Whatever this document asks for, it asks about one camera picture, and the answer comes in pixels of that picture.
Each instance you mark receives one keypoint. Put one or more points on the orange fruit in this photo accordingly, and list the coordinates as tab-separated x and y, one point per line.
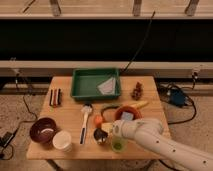
98	120

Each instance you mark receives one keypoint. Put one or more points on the blue power box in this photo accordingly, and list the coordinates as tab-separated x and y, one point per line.
177	98

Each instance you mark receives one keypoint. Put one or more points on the blue sponge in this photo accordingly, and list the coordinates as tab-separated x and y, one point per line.
127	116

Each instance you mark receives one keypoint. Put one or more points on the small metal cup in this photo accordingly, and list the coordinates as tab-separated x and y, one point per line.
100	140

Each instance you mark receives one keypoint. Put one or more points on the red bowl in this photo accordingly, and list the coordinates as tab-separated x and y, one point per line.
136	113

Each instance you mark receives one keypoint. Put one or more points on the green plastic tray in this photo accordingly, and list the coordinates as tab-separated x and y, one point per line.
86	80

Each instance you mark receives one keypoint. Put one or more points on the grey cloth in tray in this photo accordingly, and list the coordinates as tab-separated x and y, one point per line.
107	87

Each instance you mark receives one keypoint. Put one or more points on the yellow corn cob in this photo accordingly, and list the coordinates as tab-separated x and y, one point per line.
139	104

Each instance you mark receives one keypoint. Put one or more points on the green plastic cup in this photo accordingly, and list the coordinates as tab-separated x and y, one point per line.
118	144

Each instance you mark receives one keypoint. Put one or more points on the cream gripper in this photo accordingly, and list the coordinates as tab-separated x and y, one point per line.
107	127

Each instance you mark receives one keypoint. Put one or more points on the white dish brush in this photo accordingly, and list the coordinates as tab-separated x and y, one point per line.
86	110

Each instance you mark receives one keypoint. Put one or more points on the white plastic cup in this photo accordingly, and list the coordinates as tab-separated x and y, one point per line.
62	141

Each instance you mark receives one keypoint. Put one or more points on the pine cone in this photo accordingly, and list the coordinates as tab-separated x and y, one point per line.
137	91

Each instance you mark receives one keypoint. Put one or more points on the dark purple bowl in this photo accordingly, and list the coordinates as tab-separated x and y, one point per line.
43	130

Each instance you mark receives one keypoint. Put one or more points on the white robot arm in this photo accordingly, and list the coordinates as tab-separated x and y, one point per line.
148	133

